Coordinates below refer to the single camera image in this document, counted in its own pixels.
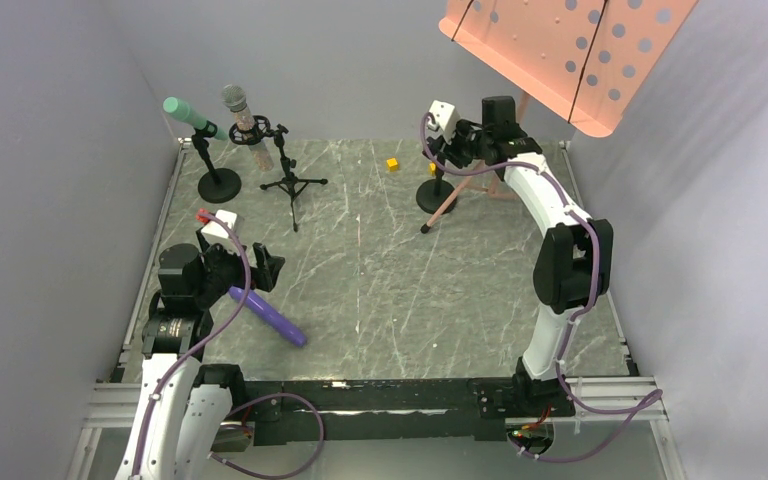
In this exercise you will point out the teal green microphone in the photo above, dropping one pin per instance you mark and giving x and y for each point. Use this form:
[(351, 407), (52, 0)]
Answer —
[(182, 111)]

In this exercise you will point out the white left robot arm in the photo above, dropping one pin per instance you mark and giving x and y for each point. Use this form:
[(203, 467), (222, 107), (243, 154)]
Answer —
[(183, 402)]

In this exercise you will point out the purple microphone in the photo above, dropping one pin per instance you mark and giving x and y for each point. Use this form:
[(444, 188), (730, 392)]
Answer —
[(270, 316)]

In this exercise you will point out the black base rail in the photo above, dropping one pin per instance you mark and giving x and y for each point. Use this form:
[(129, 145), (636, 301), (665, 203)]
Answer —
[(480, 408)]

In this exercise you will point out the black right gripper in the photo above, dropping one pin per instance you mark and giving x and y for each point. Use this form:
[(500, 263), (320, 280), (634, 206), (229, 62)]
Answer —
[(442, 149)]

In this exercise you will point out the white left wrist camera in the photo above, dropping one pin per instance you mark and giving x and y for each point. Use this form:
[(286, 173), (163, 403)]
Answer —
[(214, 229)]

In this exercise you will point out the black round-base clip stand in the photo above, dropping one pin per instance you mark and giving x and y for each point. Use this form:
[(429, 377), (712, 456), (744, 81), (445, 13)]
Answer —
[(217, 185)]

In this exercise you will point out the pink music stand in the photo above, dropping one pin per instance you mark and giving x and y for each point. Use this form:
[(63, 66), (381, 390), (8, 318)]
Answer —
[(582, 60)]

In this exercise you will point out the silver glitter microphone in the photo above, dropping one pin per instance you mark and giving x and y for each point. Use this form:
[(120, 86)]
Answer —
[(234, 98)]

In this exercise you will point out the black tripod shock-mount stand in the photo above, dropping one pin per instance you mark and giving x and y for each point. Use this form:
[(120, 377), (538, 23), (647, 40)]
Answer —
[(290, 183)]

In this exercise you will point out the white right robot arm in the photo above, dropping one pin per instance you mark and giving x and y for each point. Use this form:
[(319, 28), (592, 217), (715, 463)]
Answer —
[(573, 265)]

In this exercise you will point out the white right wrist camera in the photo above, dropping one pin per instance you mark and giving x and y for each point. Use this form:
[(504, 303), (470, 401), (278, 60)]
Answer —
[(443, 120)]

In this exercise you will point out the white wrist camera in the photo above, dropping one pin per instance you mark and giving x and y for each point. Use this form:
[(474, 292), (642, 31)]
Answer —
[(214, 229), (443, 120)]

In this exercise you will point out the black round-base holder stand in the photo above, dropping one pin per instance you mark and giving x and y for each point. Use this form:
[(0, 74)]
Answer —
[(432, 193)]

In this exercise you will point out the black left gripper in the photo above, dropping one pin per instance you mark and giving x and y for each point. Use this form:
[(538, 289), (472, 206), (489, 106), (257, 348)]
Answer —
[(244, 266)]

